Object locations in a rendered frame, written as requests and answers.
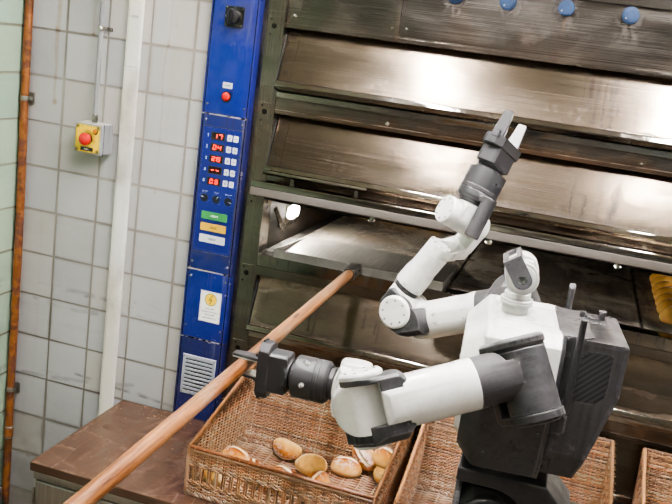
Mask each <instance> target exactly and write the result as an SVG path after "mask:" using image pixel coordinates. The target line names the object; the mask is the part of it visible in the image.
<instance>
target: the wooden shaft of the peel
mask: <svg viewBox="0 0 672 504"><path fill-rule="evenodd" d="M352 278H353V272H352V271H351V270H346V271H344V272H343V273H342V274H341V275H340V276H338V277H337V278H336V279H335V280H334V281H332V282H331V283H330V284H329V285H327V286H326V287H325V288H324V289H323V290H321V291H320V292H319V293H318V294H317V295H315V296H314V297H313V298H312V299H310V300H309V301H308V302H307V303H306V304H304V305H303V306H302V307H301V308H300V309H298V310H297V311H296V312H295V313H293V314H292V315H291V316H290V317H289V318H287V319H286V320H285V321H284V322H283V323H281V324H280V325H279V326H278V327H277V328H275V329H274V330H273V331H272V332H270V333H269V334H268V335H267V336H266V337H264V338H263V339H262V340H261V341H260V342H258V343H257V344H256V345H255V346H253V347H252V348H251V349H250V350H249V351H248V352H254V353H257V352H259V349H260V346H261V343H262V342H263V341H264V339H266V338H267V337H269V338H270V340H274V341H276V342H277V344H278V343H279V342H280V341H281V340H282V339H283V338H285V337H286V336H287V335H288V334H289V333H290V332H291V331H293V330H294V329H295V328H296V327H297V326H298V325H299V324H300V323H302V322H303V321H304V320H305V319H306V318H307V317H308V316H310V315H311V314H312V313H313V312H314V311H315V310H316V309H318V308H319V307H320V306H321V305H322V304H323V303H324V302H325V301H327V300H328V299H329V298H330V297H331V296H332V295H333V294H335V293H336V292H337V291H338V290H339V289H340V288H341V287H343V286H344V285H345V284H346V283H347V282H348V281H349V280H350V279H352ZM255 363H256V362H252V361H249V360H245V359H242V358H239V359H238V360H236V361H235V362H234V363H233V364H232V365H230V366H229V367H228V368H227V369H226V370H224V371H223V372H222V373H221V374H220V375H218V376H217V377H216V378H215V379H213V380H212V381H211V382H210V383H209V384H207V385H206V386H205V387H204V388H203V389H201V390H200V391H199V392H198V393H196V394H195V395H194V396H193V397H192V398H190V399H189V400H188V401H187V402H186V403H184V404H183V405H182V406H181V407H179V408H178V409H177V410H176V411H175V412H173V413H172V414H171V415H170V416H169V417H167V418H166V419H165V420H164V421H163V422H161V423H160V424H159V425H158V426H156V427H155V428H154V429H153V430H152V431H150V432H149V433H148V434H147V435H146V436H144V437H143V438H142V439H141V440H139V441H138V442H137V443H136V444H135V445H133V446H132V447H131V448H130V449H129V450H127V451H126V452H125V453H124V454H122V455H121V456H120V457H119V458H118V459H116V460H115V461H114V462H113V463H112V464H110V465H109V466H108V467H107V468H106V469H104V470H103V471H102V472H101V473H99V474H98V475H97V476H96V477H95V478H93V479H92V480H91V481H90V482H89V483H87V484H86V485H85V486H84V487H82V488H81V489H80V490H79V491H78V492H76V493H75V494H74V495H73V496H72V497H70V498H69V499H68V500H67V501H66V502H64V503H63V504H96V503H97V502H98V501H99V500H101V499H102V498H103V497H104V496H105V495H106V494H107V493H108V492H110V491H111V490H112V489H113V488H114V487H115V486H116V485H118V484H119V483H120V482H121V481H122V480H123V479H124V478H126V477H127V476H128V475H129V474H130V473H131V472H132V471H133V470H135V469H136V468H137V467H138V466H139V465H140V464H141V463H143V462H144V461H145V460H146V459H147V458H148V457H149V456H150V455H152V454H153V453H154V452H155V451H156V450H157V449H158V448H160V447H161V446H162V445H163V444H164V443H165V442H166V441H168V440H169V439H170V438H171V437H172V436H173V435H174V434H175V433H177V432H178V431H179V430H180V429H181V428H182V427H183V426H185V425H186V424H187V423H188V422H189V421H190V420H191V419H193V418H194V417H195V416H196V415H197V414H198V413H199V412H200V411H202V410H203V409H204V408H205V407H206V406H207V405H208V404H210V403H211V402H212V401H213V400H214V399H215V398H216V397H218V396H219V395H220V394H221V393H222V392H223V391H224V390H225V389H227V388H228V387H229V386H230V385H231V384H232V383H233V382H235V381H236V380H237V379H238V378H239V377H240V376H241V375H243V374H244V373H245V372H246V371H247V370H248V369H249V368H250V367H252V366H253V365H254V364H255Z"/></svg>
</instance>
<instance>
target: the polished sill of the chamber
mask: <svg viewBox="0 0 672 504"><path fill-rule="evenodd" d="M257 265H258V266H262V267H267V268H272V269H277V270H281V271H286V272H291V273H296V274H300V275H305V276H310V277H315V278H319V279H324V280H329V281H334V280H335V279H336V278H337V277H338V276H340V275H341V274H342V273H343V272H344V271H340V270H335V269H330V268H325V267H320V266H315V265H310V264H305V263H300V262H295V261H290V260H285V259H281V258H276V257H273V252H270V251H263V252H261V253H259V254H258V259H257ZM393 283H394V281H389V280H384V279H379V278H374V277H370V276H365V275H358V276H357V277H356V278H355V279H354V280H349V281H348V282H347V283H346V284H348V285H353V286H357V287H362V288H367V289H372V290H376V291H381V292H387V291H388V289H389V288H390V287H391V286H392V285H393ZM467 293H470V292H465V291H460V290H455V289H450V288H446V287H444V289H443V290H442V291H439V290H434V289H429V288H426V290H425V291H424V292H423V293H422V294H421V295H423V296H424V297H425V299H426V300H428V301H430V300H436V299H441V298H445V297H446V298H447V297H449V296H450V297H452V296H457V295H463V294H467ZM618 324H619V326H620V328H621V330H622V333H623V335H624V337H625V339H626V342H627V343H628V344H633V345H637V346H642V347H647V348H652V349H656V350H661V351H666V352H670V353H672V334H669V333H664V332H660V331H655V330H650V329H645V328H640V327H635V326H630V325H626V324H621V323H618Z"/></svg>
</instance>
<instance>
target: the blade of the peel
mask: <svg viewBox="0 0 672 504"><path fill-rule="evenodd" d="M273 257H276V258H281V259H285V260H290V261H295V262H300V263H305V264H310V265H315V266H320V267H325V268H330V269H335V270H340V271H344V268H346V267H347V266H348V265H349V264H351V263H352V262H353V263H358V264H361V272H360V275H365V276H370V277H374V278H379V279H384V280H389V281H394V282H395V280H396V279H397V275H398V274H399V273H400V272H401V270H402V269H403V268H404V267H405V266H406V264H407V263H409V262H410V261H411V260H412V259H413V258H414V257H412V256H407V255H402V254H397V253H392V252H387V251H381V250H376V249H371V248H366V247H361V246H356V245H351V244H345V243H340V242H335V241H330V240H325V239H320V238H314V237H309V236H306V237H305V238H302V239H299V240H296V241H293V242H291V243H288V244H285V245H282V246H280V247H277V248H274V251H273ZM457 267H458V265H454V264H448V263H446V264H445V265H444V266H443V267H442V268H441V270H440V271H439V272H438V273H437V274H436V276H435V277H434V278H433V280H432V282H431V284H430V285H429V286H428V287H427V288H429V289H434V290H439V291H442V290H443V289H444V287H445V286H446V284H447V283H448V281H449V280H450V278H451V276H452V275H453V273H454V272H455V270H456V269H457Z"/></svg>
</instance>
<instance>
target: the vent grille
mask: <svg viewBox="0 0 672 504"><path fill-rule="evenodd" d="M215 369H216V361H215V360H211V359H207V358H203V357H199V356H195V355H191V354H187V353H184V354H183V364H182V374H181V384H180V392H184V393H188V394H191V395H195V394H196V393H198V392H199V391H200V390H201V389H203V388H204V387H205V386H206V385H207V384H209V383H210V382H211V381H212V380H213V379H214V378H215Z"/></svg>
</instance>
